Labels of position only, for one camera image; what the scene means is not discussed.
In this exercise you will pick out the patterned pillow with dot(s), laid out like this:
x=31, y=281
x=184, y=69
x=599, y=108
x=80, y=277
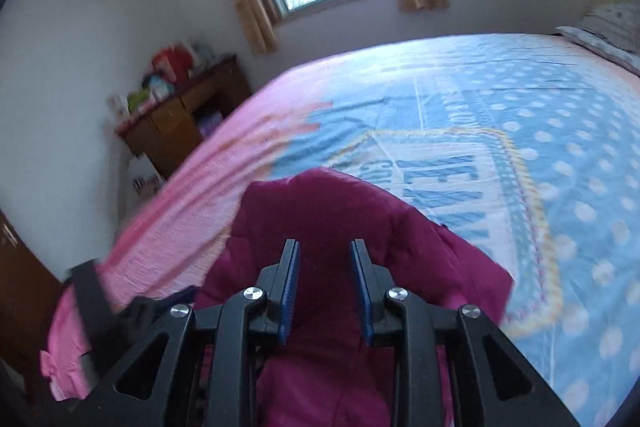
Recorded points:
x=611, y=31

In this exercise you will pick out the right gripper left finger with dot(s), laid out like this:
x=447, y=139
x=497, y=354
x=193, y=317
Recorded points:
x=198, y=367

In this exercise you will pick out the white card box on desk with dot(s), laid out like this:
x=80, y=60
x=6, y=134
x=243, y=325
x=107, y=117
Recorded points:
x=118, y=106

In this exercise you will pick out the wooden desk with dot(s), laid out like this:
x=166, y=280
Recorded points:
x=168, y=133

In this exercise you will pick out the blue and pink bed sheet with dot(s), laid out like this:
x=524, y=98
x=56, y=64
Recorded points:
x=525, y=146

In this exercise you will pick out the red gift box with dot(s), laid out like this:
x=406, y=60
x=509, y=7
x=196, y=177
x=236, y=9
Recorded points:
x=174, y=64

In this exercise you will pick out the green item on desk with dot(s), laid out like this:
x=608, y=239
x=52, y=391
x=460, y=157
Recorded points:
x=136, y=98

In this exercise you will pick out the magenta puffer down jacket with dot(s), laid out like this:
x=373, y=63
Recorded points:
x=325, y=375

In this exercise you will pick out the brown wooden cabinet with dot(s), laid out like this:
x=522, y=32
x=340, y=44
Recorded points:
x=29, y=292

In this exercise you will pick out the white paper bag on floor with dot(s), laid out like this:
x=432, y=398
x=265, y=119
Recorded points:
x=142, y=181

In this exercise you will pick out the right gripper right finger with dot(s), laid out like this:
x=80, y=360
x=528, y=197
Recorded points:
x=450, y=366

